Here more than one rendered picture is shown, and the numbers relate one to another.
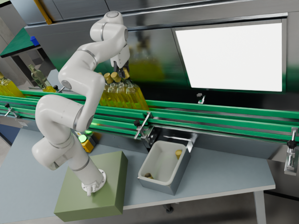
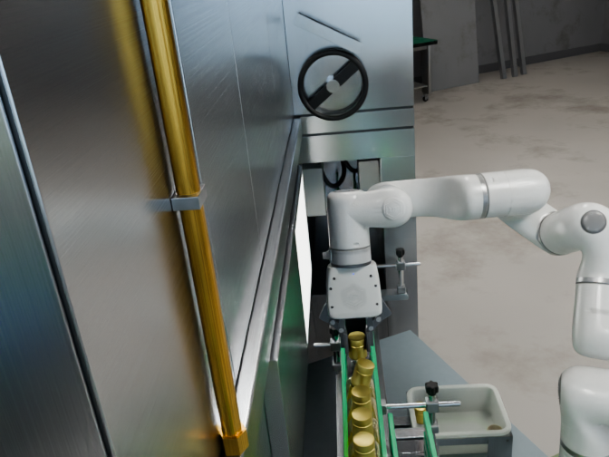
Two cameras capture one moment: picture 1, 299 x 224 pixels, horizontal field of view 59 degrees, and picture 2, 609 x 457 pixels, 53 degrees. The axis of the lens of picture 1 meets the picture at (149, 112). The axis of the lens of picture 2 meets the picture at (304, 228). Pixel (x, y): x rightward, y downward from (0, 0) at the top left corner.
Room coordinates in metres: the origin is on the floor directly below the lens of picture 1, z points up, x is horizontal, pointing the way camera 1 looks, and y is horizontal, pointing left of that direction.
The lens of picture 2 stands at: (1.76, 0.74, 1.86)
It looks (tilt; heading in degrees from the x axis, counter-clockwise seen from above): 24 degrees down; 232
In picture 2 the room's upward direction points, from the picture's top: 6 degrees counter-clockwise
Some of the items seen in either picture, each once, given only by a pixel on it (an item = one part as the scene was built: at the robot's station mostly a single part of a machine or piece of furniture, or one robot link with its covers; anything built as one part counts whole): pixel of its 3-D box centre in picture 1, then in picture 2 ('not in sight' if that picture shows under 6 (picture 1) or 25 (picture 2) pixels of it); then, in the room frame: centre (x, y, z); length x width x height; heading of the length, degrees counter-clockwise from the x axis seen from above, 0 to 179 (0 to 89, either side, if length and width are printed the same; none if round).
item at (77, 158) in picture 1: (69, 152); (596, 409); (0.86, 0.38, 1.08); 0.13 x 0.10 x 0.16; 115
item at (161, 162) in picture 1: (164, 166); (456, 422); (0.81, 0.04, 0.80); 0.22 x 0.17 x 0.09; 137
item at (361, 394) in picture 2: (108, 78); (361, 400); (1.18, 0.12, 1.14); 0.04 x 0.04 x 0.04
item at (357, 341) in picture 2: (124, 73); (357, 345); (1.10, 0.03, 1.17); 0.04 x 0.04 x 0.04
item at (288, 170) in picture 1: (292, 156); (393, 281); (0.52, -0.41, 0.90); 0.17 x 0.05 x 0.23; 137
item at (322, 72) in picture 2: not in sight; (333, 84); (0.51, -0.64, 1.49); 0.21 x 0.05 x 0.21; 137
